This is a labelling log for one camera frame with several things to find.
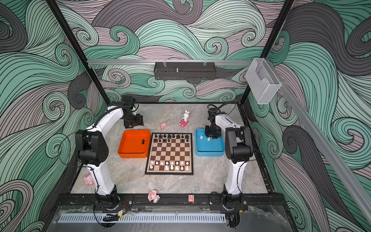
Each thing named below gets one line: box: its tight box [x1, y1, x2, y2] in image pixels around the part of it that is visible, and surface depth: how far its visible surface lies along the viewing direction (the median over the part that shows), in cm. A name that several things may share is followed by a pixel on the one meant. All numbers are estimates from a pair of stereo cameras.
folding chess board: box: [144, 132, 194, 175], surface depth 92 cm
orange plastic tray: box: [117, 130, 152, 159], surface depth 96 cm
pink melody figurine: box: [147, 189, 161, 204], surface depth 74 cm
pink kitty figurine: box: [83, 172, 95, 186], surface depth 79 cm
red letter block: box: [188, 194, 195, 203], surface depth 75 cm
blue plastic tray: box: [195, 128, 226, 157], surface depth 97 cm
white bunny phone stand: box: [178, 109, 190, 128], surface depth 106 cm
